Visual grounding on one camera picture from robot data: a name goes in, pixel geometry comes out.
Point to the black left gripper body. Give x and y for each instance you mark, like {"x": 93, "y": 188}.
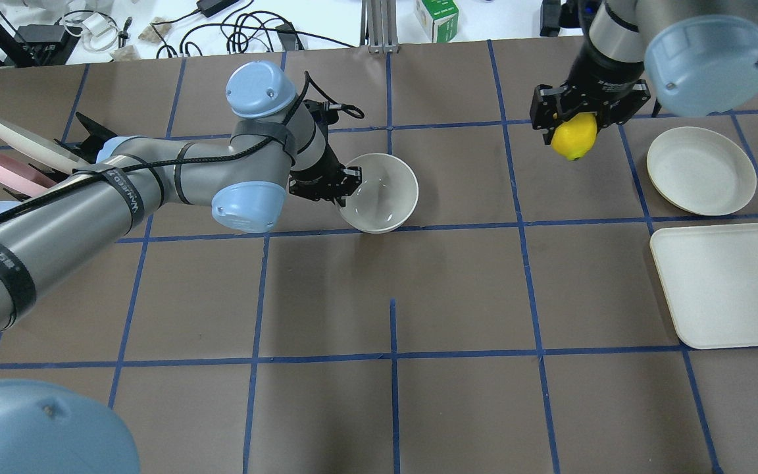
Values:
{"x": 319, "y": 172}

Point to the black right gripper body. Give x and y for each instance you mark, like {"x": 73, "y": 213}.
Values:
{"x": 606, "y": 87}

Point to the cream ceramic bowl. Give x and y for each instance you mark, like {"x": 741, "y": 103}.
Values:
{"x": 387, "y": 196}

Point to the yellow lemon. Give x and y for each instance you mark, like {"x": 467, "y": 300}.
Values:
{"x": 575, "y": 138}

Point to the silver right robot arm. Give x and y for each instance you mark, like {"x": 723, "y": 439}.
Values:
{"x": 693, "y": 57}

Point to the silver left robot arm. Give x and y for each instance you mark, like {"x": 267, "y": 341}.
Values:
{"x": 279, "y": 147}

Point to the cream flat plate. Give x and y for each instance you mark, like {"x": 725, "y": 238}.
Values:
{"x": 701, "y": 171}

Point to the green white box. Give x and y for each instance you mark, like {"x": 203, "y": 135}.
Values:
{"x": 439, "y": 19}

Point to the black power adapter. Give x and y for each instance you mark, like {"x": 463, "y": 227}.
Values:
{"x": 209, "y": 8}

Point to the white rectangular tray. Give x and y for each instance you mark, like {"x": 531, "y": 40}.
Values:
{"x": 709, "y": 275}

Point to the black dish rack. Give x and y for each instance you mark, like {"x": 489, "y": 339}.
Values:
{"x": 87, "y": 147}

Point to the cream plate in rack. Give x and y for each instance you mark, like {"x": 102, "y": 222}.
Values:
{"x": 40, "y": 149}

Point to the pink plate in rack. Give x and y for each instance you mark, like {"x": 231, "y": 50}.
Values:
{"x": 23, "y": 178}

